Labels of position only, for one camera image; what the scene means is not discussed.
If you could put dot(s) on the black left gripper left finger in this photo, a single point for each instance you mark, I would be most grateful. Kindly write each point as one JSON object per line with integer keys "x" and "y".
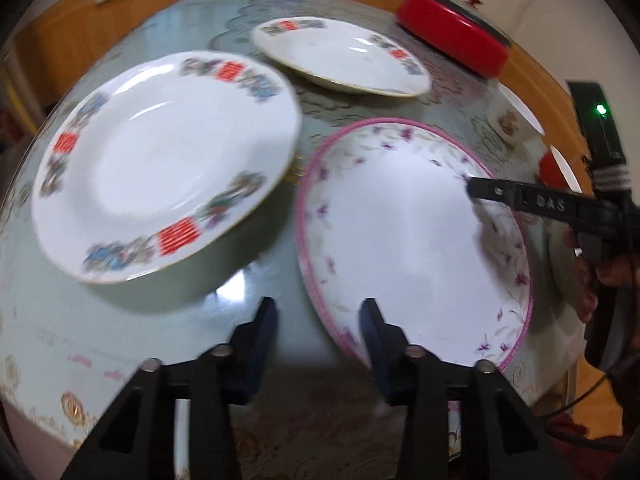
{"x": 135, "y": 437}

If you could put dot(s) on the red bowl white inside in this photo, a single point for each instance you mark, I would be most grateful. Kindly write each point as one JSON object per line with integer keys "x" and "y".
{"x": 555, "y": 172}

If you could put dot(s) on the floral plastic tablecloth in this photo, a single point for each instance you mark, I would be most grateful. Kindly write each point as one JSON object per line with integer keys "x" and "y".
{"x": 67, "y": 348}

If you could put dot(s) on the red electric cooking pot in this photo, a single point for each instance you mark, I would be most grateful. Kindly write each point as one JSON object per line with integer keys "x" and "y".
{"x": 459, "y": 31}

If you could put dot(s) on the white bowl brown floral motif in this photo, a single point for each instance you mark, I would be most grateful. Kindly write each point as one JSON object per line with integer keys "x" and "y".
{"x": 511, "y": 118}

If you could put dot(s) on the person's right hand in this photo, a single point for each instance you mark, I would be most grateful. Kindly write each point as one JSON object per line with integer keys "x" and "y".
{"x": 621, "y": 273}

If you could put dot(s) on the white plate red character pattern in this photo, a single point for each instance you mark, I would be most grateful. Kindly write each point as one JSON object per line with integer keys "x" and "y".
{"x": 160, "y": 161}

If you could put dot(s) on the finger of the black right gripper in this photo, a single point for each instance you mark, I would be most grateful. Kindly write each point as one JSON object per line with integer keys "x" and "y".
{"x": 551, "y": 203}

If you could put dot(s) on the white plate pink purple rim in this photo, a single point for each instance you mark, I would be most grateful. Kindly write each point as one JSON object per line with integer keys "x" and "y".
{"x": 383, "y": 213}

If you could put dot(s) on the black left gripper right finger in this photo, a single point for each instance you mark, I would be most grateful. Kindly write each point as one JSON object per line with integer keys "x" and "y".
{"x": 462, "y": 422}

